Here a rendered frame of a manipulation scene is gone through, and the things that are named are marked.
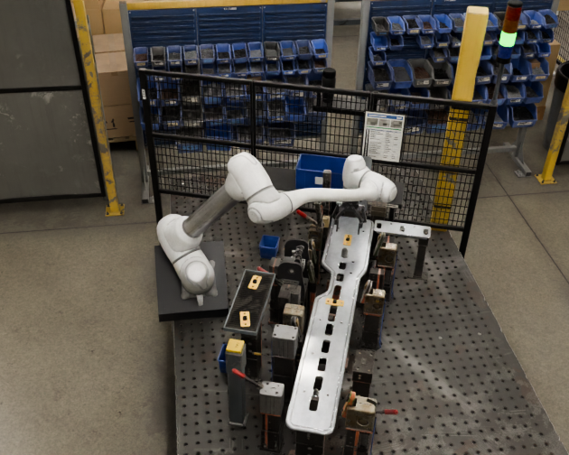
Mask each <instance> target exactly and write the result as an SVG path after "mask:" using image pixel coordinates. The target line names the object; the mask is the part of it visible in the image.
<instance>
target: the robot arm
mask: <svg viewBox="0 0 569 455"><path fill-rule="evenodd" d="M228 171H229V173H228V176H227V179H226V181H225V184H224V185H223V186H222V187H221V188H220V189H218V190H217V191H216V192H215V193H214V194H213V195H212V196H211V197H209V199H208V200H206V201H205V202H204V203H203V204H202V205H201V206H200V207H199V208H197V209H196V210H195V211H194V212H193V213H192V214H191V215H190V216H189V217H187V216H183V217H182V216H180V215H177V214H171V215H168V216H166V217H164V218H162V219H161V220H160V221H159V222H158V225H157V236H158V239H159V242H160V244H161V246H162V248H163V251H164V252H165V253H166V255H167V257H168V258H169V260H170V261H171V263H172V264H173V267H174V269H175V271H176V273H177V274H178V276H179V278H180V280H181V283H182V295H181V297H182V299H183V300H186V299H188V298H192V297H196V298H197V302H198V305H199V306H201V305H202V303H203V296H217V295H218V291H217V288H216V282H215V273H214V266H215V262H214V261H213V260H210V261H208V259H207V258H206V256H205V255H204V254H203V253H202V251H201V249H200V247H199V244H200V242H201V240H202V237H203V232H204V231H205V230H207V229H208V228H209V227H210V226H212V225H213V224H214V223H215V222H216V221H218V220H219V219H220V218H221V217H222V216H224V215H225V214H226V213H227V212H228V211H230V210H231V209H232V208H233V207H234V206H236V205H237V204H238V203H239V202H240V201H244V200H245V201H246V202H247V204H248V208H247V214H248V216H249V218H250V219H251V221H253V222H254V223H256V224H268V223H272V222H275V221H277V220H279V219H282V218H284V217H286V216H287V215H289V214H291V213H292V212H293V211H294V210H296V209H297V208H299V207H300V206H302V205H303V204H304V203H307V202H314V201H337V204H336V208H335V210H334V211H333V213H332V215H331V218H334V219H335V222H334V225H337V227H336V232H338V228H339V218H340V216H341V215H342V214H343V213H344V212H345V211H346V210H347V211H351V212H354V213H355V214H356V216H357V218H358V219H359V230H360V229H361V228H362V226H363V223H367V216H366V212H365V209H364V208H365V204H362V205H360V204H359V201H360V200H366V201H370V202H371V201H377V202H379V201H381V202H390V201H392V200H393V199H394V198H395V197H396V193H397V189H396V185H395V184H394V183H393V182H392V181H391V180H389V179H388V178H386V177H384V176H382V175H380V174H378V173H376V172H372V171H371V170H370V169H369V168H368V167H367V166H366V163H365V161H364V159H363V157H362V156H360V155H356V154H353V155H351V156H349V157H348V158H347V159H346V161H345V163H344V167H343V172H342V180H343V189H324V188H309V189H301V190H293V191H288V192H281V193H279V192H278V191H277V190H276V189H275V187H274V186H273V184H272V182H271V181H270V178H269V176H268V175H267V173H266V171H265V169H264V168H263V166H262V165H261V163H260V162H259V161H258V160H257V159H256V158H255V157H254V156H253V155H251V154H250V153H245V152H243V153H239V154H237V155H235V156H233V157H232V158H231V159H230V160H229V162H228ZM340 201H342V202H340ZM340 205H342V206H343V208H342V210H341V211H340V212H339V213H338V214H337V215H336V216H335V214H336V212H337V210H338V208H339V207H340ZM358 207H360V209H361V212H362V216H363V218H362V216H361V215H360V214H359V211H358ZM359 230H358V235H359Z"/></svg>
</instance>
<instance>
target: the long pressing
mask: <svg viewBox="0 0 569 455"><path fill-rule="evenodd" d="M334 222H335V219H334V218H332V219H331V225H330V229H329V233H328V236H327V240H326V244H325V248H324V251H323V255H322V267H323V268H324V269H326V270H327V271H328V272H329V273H330V274H331V279H330V283H329V287H328V291H327V292H325V293H323V294H321V295H319V296H317V297H316V298H315V299H314V302H313V306H312V313H311V317H310V320H309V324H308V328H307V332H306V336H305V340H304V343H303V350H302V354H301V358H300V362H299V366H298V369H297V373H296V377H295V380H294V388H293V392H292V395H291V399H290V403H289V407H288V411H287V415H286V418H285V423H286V425H287V427H288V428H290V429H291V430H294V431H299V432H309V433H314V434H320V435H329V434H331V433H332V432H333V431H334V427H335V423H336V417H337V412H338V406H339V400H340V391H341V386H342V380H343V375H344V369H345V365H346V359H347V354H348V348H349V343H350V334H351V328H352V322H353V317H354V311H355V307H356V301H357V296H358V290H359V281H360V278H361V277H362V276H363V275H364V274H365V273H366V272H367V270H368V260H369V254H370V248H371V243H372V237H373V231H374V226H375V224H374V222H373V221H371V220H369V219H367V223H363V226H362V228H361V229H360V230H359V219H358V218H350V217H343V216H340V218H339V228H338V232H336V227H337V225H334ZM358 230H359V235H358ZM362 231H364V232H362ZM345 235H352V239H351V244H350V246H346V245H343V241H344V237H345ZM343 247H346V248H348V257H346V258H344V257H341V250H342V248H343ZM352 262H354V263H352ZM340 263H344V264H346V266H345V269H340V268H339V266H340ZM350 273H352V274H350ZM338 274H343V280H342V282H338V281H336V279H337V275H338ZM335 286H340V287H341V289H340V298H339V300H342V301H344V305H343V307H341V306H337V311H336V316H335V321H328V318H329V313H330V309H331V306H332V305H330V304H325V301H326V298H330V299H332V296H333V293H334V288H335ZM341 322H342V323H341ZM327 324H332V325H333V330H332V334H331V336H328V335H325V331H326V326H327ZM325 340H327V341H329V342H330V347H329V352H328V353H323V352H322V343H323V342H324V341H325ZM312 353H313V354H312ZM320 358H325V359H326V360H327V361H326V366H325V370H324V371H319V370H318V365H319V360H320ZM317 376H318V377H322V388H321V390H320V391H319V395H313V386H314V382H315V377H317ZM304 391H305V392H304ZM313 396H315V397H319V402H318V406H317V410H316V411H310V410H309V407H310V402H311V399H312V397H313Z"/></svg>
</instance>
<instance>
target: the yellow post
mask: <svg viewBox="0 0 569 455"><path fill-rule="evenodd" d="M488 18H489V9H488V7H479V6H468V7H467V12H466V17H465V22H464V27H463V33H462V42H461V48H460V53H459V59H458V63H457V69H456V74H455V80H454V85H453V90H452V100H460V101H469V102H472V97H473V91H474V84H475V78H476V73H477V69H478V66H479V62H480V56H481V51H482V46H483V42H484V37H485V32H486V27H487V22H488ZM459 109H460V113H463V111H464V107H455V109H454V106H450V111H449V112H453V110H454V112H457V113H459ZM469 110H470V108H469V107H466V108H465V111H464V113H466V114H469ZM470 111H471V110H470ZM452 115H453V113H449V116H448V121H452ZM462 117H463V121H462ZM457 118H458V122H461V121H462V122H464V123H467V119H468V115H463V114H459V117H458V114H456V113H454V115H453V121H456V122H457ZM468 120H469V119H468ZM464 123H457V127H456V123H454V122H447V127H446V129H448V130H451V126H452V130H455V128H456V131H464V132H465V128H466V124H464ZM461 125H462V130H461ZM466 130H467V128H466ZM464 132H461V135H460V132H456V133H455V131H451V134H450V131H447V130H446V132H445V138H449V136H450V139H453V138H454V139H458V140H459V135H460V140H463V138H464V139H465V137H464V134H466V133H464ZM454 133H455V137H454ZM448 141H449V145H448ZM452 143H453V140H449V139H444V143H443V146H444V147H447V145H448V147H452ZM462 143H463V141H459V144H458V141H457V140H454V143H453V147H452V148H457V145H458V148H461V149H462V148H463V147H462ZM452 148H448V150H447V148H443V153H442V155H446V151H447V155H449V156H451V153H452V156H455V155H456V157H461V152H462V150H460V149H458V150H457V149H452ZM456 150H457V154H456ZM450 158H451V161H450ZM454 160H455V163H454ZM444 161H445V163H446V164H449V163H450V164H454V165H459V162H461V161H460V158H456V159H455V157H448V156H446V160H445V156H442V158H441V163H444ZM456 175H457V174H453V175H452V174H451V173H448V177H447V173H444V174H443V173H442V172H439V174H438V179H437V180H441V179H442V176H443V180H445V181H437V184H436V187H438V188H440V186H441V188H444V187H445V183H446V187H445V189H452V190H450V192H449V190H445V191H444V189H441V190H440V189H437V188H436V190H435V195H439V191H440V196H443V193H444V196H447V197H448V193H449V197H452V195H454V193H453V190H455V188H454V185H455V186H456V184H455V182H452V183H451V182H450V180H451V179H452V181H457V180H456ZM457 176H458V175H457ZM446 177H447V181H446ZM441 182H442V185H441ZM450 183H451V188H450ZM437 201H438V203H443V204H446V203H447V204H450V205H451V204H452V198H448V202H447V198H446V197H439V200H438V196H434V202H435V203H437ZM450 205H447V207H446V205H442V204H438V206H437V204H433V210H436V207H437V210H439V211H441V207H442V211H445V208H446V212H450V209H452V208H451V206H450ZM439 211H436V216H435V211H432V216H431V220H430V222H433V223H438V222H439V223H440V224H442V223H444V224H447V222H448V220H445V221H443V219H440V221H439V219H435V221H434V217H436V218H439V217H440V218H444V219H448V218H449V213H446V212H445V216H444V212H441V216H440V212H439Z"/></svg>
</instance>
